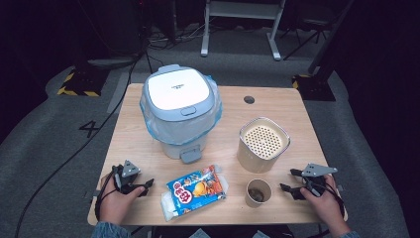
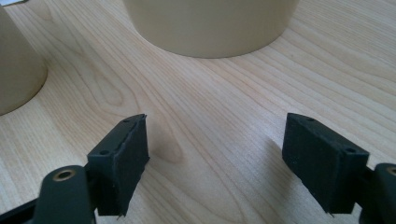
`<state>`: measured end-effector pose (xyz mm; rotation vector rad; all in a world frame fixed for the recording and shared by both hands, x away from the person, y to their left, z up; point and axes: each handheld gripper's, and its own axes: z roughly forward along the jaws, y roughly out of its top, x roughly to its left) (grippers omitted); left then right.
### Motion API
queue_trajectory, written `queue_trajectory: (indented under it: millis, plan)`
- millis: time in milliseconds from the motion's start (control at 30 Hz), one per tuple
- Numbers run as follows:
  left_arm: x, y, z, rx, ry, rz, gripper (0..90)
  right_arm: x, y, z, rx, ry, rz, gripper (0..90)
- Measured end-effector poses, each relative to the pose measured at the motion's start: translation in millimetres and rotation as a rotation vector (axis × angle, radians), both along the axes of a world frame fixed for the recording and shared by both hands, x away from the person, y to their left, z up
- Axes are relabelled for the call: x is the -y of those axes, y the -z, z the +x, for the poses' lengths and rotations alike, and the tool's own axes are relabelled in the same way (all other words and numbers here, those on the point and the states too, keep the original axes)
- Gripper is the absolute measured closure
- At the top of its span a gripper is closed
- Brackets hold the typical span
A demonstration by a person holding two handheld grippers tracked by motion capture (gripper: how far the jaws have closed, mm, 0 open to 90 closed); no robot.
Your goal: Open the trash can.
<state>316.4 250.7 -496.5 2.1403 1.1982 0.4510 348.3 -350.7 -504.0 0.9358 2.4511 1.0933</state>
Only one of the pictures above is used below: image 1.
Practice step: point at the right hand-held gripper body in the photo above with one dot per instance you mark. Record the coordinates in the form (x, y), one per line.
(315, 170)

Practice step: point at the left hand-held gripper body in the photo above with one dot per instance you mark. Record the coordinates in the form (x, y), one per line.
(129, 172)

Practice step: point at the beige container with perforated strainer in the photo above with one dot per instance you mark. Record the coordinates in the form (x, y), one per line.
(253, 162)

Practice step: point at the brown paper cup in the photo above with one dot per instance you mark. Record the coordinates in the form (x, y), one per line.
(250, 200)

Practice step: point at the blue and orange snack packet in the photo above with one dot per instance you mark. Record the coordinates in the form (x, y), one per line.
(198, 190)

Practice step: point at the white and blue pedal bin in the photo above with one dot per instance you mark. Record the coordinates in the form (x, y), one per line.
(178, 89)

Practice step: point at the person's left hand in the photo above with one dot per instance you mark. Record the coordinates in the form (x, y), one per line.
(114, 206)

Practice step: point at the person's right hand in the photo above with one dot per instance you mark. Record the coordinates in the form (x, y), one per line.
(327, 206)

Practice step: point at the person's legs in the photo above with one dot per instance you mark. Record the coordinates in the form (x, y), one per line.
(228, 232)

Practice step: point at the yellow and black striped base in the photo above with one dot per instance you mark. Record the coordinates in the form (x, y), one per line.
(315, 88)
(84, 82)

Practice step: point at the round grey table grommet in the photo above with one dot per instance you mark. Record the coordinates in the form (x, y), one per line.
(249, 99)

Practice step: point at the black tripod stand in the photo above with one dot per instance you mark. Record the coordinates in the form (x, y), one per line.
(310, 28)

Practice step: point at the black metal post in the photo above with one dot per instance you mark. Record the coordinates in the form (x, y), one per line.
(330, 39)

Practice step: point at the white metal desk frame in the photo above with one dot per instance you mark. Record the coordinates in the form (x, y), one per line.
(242, 10)

